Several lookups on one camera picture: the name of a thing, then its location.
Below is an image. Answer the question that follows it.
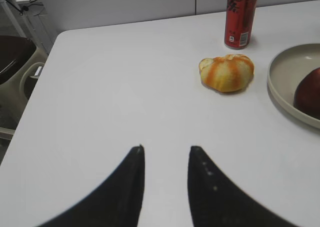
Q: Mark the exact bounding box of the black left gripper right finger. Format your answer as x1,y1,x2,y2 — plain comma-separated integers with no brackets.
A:
187,146,293,227

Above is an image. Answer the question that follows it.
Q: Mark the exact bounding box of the beige chair with dark seat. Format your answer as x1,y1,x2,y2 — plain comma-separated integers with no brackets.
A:
0,35,48,140

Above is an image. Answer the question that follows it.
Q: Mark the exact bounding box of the white desk frame with cables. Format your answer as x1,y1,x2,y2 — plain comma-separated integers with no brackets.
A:
0,0,58,54

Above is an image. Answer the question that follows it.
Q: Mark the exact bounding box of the beige round plate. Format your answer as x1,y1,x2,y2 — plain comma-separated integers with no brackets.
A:
267,43,320,129

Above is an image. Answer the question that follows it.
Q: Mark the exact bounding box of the orange striped bread bun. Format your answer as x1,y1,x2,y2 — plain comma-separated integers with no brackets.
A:
198,54,255,93

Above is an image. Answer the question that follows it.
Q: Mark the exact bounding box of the dark red apple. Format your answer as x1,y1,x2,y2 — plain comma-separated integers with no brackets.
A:
293,67,320,120

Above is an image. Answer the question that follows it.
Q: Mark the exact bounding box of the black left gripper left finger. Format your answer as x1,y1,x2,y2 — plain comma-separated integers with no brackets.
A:
43,145,145,227

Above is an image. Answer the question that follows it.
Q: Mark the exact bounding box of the red soda can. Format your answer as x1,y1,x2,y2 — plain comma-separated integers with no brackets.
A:
224,0,257,49

